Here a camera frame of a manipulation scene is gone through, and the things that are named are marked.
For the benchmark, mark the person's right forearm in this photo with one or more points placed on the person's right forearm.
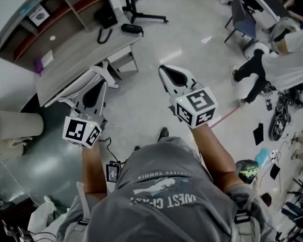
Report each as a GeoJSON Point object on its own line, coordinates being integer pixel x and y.
{"type": "Point", "coordinates": [214, 155]}

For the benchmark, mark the purple small object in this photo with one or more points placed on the purple small object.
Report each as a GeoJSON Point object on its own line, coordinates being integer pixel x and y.
{"type": "Point", "coordinates": [38, 67]}

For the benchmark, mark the grey wooden desk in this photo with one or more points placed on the grey wooden desk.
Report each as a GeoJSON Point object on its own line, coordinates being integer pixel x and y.
{"type": "Point", "coordinates": [73, 59]}

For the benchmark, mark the white power adapter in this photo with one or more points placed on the white power adapter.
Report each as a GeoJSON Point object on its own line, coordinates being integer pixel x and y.
{"type": "Point", "coordinates": [274, 154]}

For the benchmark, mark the white rounded device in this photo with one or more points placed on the white rounded device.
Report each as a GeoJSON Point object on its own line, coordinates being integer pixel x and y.
{"type": "Point", "coordinates": [257, 50]}

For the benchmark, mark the person's grey t-shirt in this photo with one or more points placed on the person's grey t-shirt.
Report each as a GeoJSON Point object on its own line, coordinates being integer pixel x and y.
{"type": "Point", "coordinates": [166, 200]}

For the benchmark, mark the green black helmet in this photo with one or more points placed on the green black helmet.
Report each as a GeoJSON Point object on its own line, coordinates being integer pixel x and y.
{"type": "Point", "coordinates": [247, 171]}

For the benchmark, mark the grey drawer cabinet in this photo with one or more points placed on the grey drawer cabinet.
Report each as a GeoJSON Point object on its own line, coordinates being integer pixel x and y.
{"type": "Point", "coordinates": [123, 62]}

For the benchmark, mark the black glasses case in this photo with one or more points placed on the black glasses case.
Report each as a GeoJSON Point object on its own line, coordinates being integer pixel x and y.
{"type": "Point", "coordinates": [131, 29]}

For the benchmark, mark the white paper pad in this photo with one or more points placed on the white paper pad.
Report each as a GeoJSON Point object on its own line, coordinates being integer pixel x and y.
{"type": "Point", "coordinates": [47, 58]}

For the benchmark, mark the black flat pad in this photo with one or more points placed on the black flat pad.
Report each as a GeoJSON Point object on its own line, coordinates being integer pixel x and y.
{"type": "Point", "coordinates": [258, 133]}
{"type": "Point", "coordinates": [275, 171]}

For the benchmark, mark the person's black shoe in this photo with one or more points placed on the person's black shoe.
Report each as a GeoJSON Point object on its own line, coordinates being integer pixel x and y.
{"type": "Point", "coordinates": [163, 133]}

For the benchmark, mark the black belt-worn device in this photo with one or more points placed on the black belt-worn device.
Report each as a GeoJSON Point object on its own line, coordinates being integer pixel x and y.
{"type": "Point", "coordinates": [112, 173]}

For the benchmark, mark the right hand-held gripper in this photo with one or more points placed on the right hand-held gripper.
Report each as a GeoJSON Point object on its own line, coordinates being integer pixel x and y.
{"type": "Point", "coordinates": [199, 102]}

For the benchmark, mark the light blue cloth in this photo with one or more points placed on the light blue cloth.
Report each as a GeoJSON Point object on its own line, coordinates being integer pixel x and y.
{"type": "Point", "coordinates": [262, 156]}

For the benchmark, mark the dark blue chair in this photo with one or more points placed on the dark blue chair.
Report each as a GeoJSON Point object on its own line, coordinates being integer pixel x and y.
{"type": "Point", "coordinates": [242, 19]}

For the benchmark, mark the black desk telephone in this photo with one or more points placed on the black desk telephone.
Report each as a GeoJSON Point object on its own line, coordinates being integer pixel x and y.
{"type": "Point", "coordinates": [105, 17]}

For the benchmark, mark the beige cylindrical bin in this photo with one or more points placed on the beige cylindrical bin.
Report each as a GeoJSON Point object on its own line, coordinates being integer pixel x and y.
{"type": "Point", "coordinates": [20, 125]}

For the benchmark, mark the white office chair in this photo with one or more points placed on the white office chair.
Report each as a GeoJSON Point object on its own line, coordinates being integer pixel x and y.
{"type": "Point", "coordinates": [101, 70]}

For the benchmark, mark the framed picture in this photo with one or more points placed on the framed picture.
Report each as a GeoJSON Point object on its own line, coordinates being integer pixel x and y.
{"type": "Point", "coordinates": [39, 16]}

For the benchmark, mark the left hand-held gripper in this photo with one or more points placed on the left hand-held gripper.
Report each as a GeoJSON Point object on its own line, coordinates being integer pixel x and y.
{"type": "Point", "coordinates": [75, 131]}

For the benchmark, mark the black wheeled stand base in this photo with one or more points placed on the black wheeled stand base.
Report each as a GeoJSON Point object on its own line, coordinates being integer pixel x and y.
{"type": "Point", "coordinates": [135, 6]}

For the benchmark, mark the person's left forearm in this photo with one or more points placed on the person's left forearm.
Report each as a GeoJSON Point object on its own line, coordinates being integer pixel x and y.
{"type": "Point", "coordinates": [94, 170]}

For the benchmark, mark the desk shelf unit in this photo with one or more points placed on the desk shelf unit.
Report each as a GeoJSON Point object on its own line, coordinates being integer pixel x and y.
{"type": "Point", "coordinates": [65, 1]}

